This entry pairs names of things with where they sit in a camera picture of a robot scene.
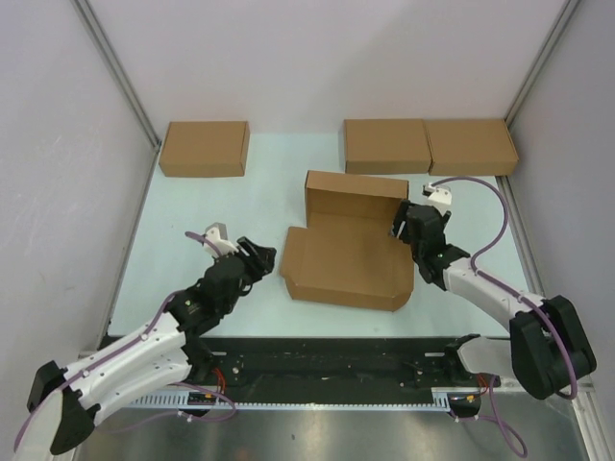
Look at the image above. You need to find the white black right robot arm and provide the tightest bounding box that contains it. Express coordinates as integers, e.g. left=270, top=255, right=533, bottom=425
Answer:
left=391, top=200, right=597, bottom=400

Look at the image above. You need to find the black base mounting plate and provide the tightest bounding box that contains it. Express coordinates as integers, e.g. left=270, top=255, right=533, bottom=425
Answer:
left=180, top=336, right=479, bottom=405

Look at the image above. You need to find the white slotted cable duct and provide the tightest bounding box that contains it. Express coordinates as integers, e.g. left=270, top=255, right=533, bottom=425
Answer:
left=129, top=386, right=486, bottom=412

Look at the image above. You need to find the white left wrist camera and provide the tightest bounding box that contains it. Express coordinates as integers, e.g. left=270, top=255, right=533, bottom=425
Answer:
left=202, top=223, right=238, bottom=258

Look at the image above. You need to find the cardboard box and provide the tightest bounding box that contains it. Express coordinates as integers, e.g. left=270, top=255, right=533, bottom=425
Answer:
left=159, top=121, right=251, bottom=178
left=343, top=118, right=431, bottom=175
left=280, top=170, right=415, bottom=312
left=425, top=118, right=519, bottom=176

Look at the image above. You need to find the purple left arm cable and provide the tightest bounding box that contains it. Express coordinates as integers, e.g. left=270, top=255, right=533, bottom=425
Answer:
left=13, top=230, right=239, bottom=452

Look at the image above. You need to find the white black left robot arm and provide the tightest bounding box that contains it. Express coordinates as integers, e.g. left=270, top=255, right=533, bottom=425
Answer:
left=13, top=223, right=277, bottom=460

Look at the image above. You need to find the aluminium corner post left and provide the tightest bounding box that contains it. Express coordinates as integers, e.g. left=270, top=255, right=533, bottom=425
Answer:
left=71, top=0, right=162, bottom=150

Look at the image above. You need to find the aluminium corner post right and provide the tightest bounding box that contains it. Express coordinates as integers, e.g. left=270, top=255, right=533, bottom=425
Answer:
left=504, top=0, right=584, bottom=129

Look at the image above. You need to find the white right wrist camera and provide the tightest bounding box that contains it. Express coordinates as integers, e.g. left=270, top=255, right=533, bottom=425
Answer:
left=422, top=182, right=453, bottom=214

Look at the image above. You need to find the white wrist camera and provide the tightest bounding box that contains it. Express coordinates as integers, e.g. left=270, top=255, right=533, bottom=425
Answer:
left=202, top=223, right=238, bottom=258
left=422, top=182, right=453, bottom=214

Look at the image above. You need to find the aluminium corner post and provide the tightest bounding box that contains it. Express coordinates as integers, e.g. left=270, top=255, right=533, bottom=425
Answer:
left=504, top=0, right=584, bottom=129
left=71, top=0, right=162, bottom=150

